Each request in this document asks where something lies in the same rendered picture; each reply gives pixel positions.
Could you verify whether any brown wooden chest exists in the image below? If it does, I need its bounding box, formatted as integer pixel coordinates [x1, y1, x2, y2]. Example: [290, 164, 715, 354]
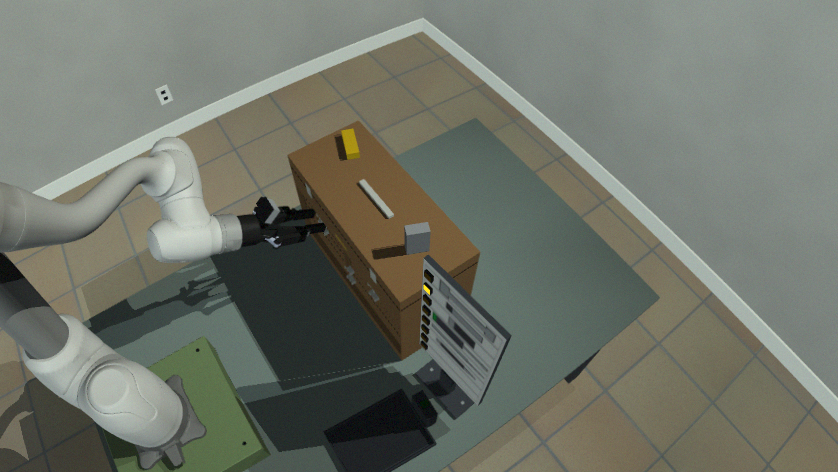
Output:
[288, 121, 480, 360]

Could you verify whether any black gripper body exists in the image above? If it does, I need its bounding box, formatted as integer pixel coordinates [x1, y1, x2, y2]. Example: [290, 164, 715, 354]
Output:
[237, 214, 277, 247]

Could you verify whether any yellow rectangular block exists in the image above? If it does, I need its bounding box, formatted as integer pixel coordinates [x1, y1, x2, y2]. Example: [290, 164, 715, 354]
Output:
[341, 129, 360, 160]

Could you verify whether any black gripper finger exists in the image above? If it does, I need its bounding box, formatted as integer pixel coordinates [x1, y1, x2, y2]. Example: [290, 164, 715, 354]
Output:
[274, 206, 316, 224]
[265, 223, 326, 250]

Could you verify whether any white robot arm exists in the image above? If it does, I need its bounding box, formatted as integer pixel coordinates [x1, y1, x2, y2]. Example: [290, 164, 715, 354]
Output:
[0, 137, 243, 470]

